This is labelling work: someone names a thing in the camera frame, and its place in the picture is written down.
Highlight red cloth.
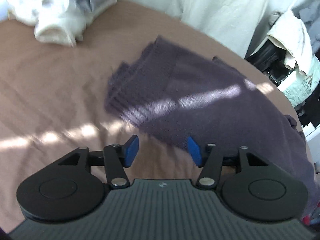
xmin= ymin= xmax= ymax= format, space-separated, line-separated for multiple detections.
xmin=301 ymin=214 xmax=320 ymax=232

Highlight white quilted jacket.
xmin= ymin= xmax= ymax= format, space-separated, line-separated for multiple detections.
xmin=266 ymin=10 xmax=320 ymax=75

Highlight cream fleece garment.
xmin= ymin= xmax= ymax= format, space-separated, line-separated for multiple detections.
xmin=7 ymin=0 xmax=88 ymax=48

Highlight dark cable-knit sweater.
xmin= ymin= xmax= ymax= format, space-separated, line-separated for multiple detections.
xmin=105 ymin=36 xmax=317 ymax=215

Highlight grey hanging clothes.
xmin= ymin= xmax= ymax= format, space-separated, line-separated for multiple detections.
xmin=291 ymin=0 xmax=320 ymax=45

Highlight mint green bag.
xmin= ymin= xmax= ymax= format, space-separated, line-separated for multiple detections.
xmin=277 ymin=67 xmax=320 ymax=110

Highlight black hanging garment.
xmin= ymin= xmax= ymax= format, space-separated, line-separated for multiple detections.
xmin=246 ymin=40 xmax=290 ymax=85

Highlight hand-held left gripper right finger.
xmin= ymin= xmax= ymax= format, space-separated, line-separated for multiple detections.
xmin=187 ymin=136 xmax=269 ymax=189

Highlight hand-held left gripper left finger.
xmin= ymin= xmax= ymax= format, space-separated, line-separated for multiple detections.
xmin=59 ymin=135 xmax=139 ymax=189

